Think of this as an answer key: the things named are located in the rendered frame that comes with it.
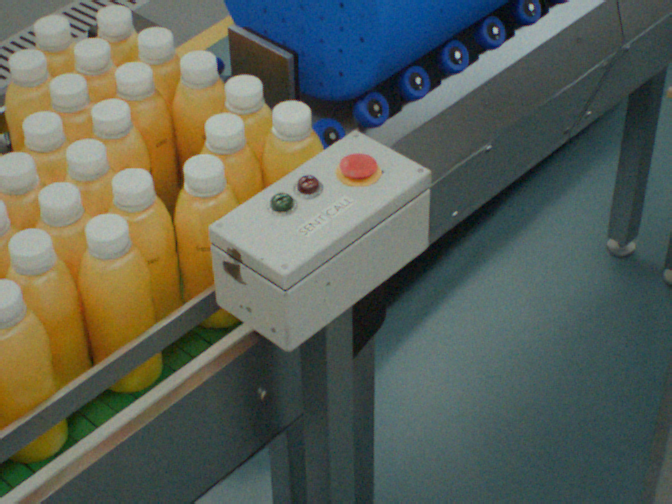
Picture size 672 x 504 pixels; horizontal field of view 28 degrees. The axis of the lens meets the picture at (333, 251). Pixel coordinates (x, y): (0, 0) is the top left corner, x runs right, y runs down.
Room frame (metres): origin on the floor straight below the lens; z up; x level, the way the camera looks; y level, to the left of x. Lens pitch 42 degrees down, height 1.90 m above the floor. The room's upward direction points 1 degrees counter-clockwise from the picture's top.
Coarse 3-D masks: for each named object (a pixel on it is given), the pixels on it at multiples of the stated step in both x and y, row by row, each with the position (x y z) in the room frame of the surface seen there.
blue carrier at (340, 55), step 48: (240, 0) 1.43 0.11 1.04; (288, 0) 1.37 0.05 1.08; (336, 0) 1.32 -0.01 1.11; (384, 0) 1.27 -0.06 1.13; (432, 0) 1.32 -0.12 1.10; (480, 0) 1.39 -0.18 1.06; (336, 48) 1.32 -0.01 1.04; (384, 48) 1.27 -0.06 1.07; (432, 48) 1.37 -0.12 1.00; (336, 96) 1.32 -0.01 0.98
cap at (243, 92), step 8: (232, 80) 1.19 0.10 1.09; (240, 80) 1.19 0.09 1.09; (248, 80) 1.19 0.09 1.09; (256, 80) 1.18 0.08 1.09; (232, 88) 1.17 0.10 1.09; (240, 88) 1.17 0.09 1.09; (248, 88) 1.17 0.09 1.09; (256, 88) 1.17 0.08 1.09; (232, 96) 1.16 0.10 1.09; (240, 96) 1.16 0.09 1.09; (248, 96) 1.16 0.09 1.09; (256, 96) 1.16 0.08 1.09; (232, 104) 1.16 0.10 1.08; (240, 104) 1.16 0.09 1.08; (248, 104) 1.16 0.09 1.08; (256, 104) 1.16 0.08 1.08
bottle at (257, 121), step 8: (264, 104) 1.18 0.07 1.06; (224, 112) 1.17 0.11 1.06; (232, 112) 1.16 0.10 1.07; (240, 112) 1.16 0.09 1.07; (248, 112) 1.16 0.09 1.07; (256, 112) 1.16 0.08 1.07; (264, 112) 1.17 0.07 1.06; (248, 120) 1.15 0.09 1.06; (256, 120) 1.16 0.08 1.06; (264, 120) 1.16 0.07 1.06; (248, 128) 1.15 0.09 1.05; (256, 128) 1.15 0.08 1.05; (264, 128) 1.16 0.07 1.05; (248, 136) 1.15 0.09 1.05; (256, 136) 1.15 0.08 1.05; (264, 136) 1.15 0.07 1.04; (256, 144) 1.15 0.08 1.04; (264, 144) 1.15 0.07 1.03; (256, 152) 1.14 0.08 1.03
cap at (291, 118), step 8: (280, 104) 1.14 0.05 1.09; (288, 104) 1.14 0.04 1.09; (296, 104) 1.14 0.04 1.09; (304, 104) 1.14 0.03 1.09; (272, 112) 1.13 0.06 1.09; (280, 112) 1.13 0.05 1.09; (288, 112) 1.13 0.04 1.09; (296, 112) 1.13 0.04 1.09; (304, 112) 1.12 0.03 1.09; (272, 120) 1.13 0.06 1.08; (280, 120) 1.11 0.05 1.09; (288, 120) 1.11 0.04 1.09; (296, 120) 1.11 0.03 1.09; (304, 120) 1.11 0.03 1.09; (280, 128) 1.11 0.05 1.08; (288, 128) 1.11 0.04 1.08; (296, 128) 1.11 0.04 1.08; (304, 128) 1.11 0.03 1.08
